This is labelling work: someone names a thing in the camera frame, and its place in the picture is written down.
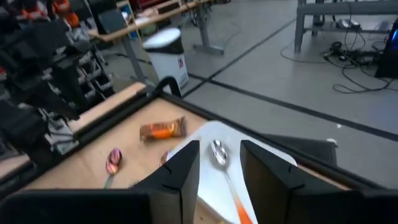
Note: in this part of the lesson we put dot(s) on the black computer tower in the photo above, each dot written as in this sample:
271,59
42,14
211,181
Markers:
388,56

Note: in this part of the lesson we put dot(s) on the copper-coloured spoon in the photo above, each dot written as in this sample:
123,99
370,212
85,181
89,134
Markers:
164,157

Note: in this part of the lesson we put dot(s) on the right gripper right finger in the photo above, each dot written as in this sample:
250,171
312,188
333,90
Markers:
311,208

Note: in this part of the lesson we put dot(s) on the black storage rack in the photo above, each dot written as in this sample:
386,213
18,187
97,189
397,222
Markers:
99,84

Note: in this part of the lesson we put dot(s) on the white trash can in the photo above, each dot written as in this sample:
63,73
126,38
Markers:
166,59

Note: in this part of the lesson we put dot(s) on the grey power strip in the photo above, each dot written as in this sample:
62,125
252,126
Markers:
348,24

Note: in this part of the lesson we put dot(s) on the orange snack bar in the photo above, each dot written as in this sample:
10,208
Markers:
161,130

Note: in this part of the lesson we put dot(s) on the wooden desk grey legs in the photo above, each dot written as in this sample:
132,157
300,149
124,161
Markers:
140,26
342,7

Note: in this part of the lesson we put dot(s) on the dark laptop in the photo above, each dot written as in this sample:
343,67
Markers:
110,21

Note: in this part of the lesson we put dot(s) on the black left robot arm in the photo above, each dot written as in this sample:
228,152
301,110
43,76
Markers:
31,93

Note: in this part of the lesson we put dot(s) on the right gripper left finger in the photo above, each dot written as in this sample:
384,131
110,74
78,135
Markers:
124,208

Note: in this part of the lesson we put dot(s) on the white plastic bin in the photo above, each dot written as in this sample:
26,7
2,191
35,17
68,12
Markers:
205,186

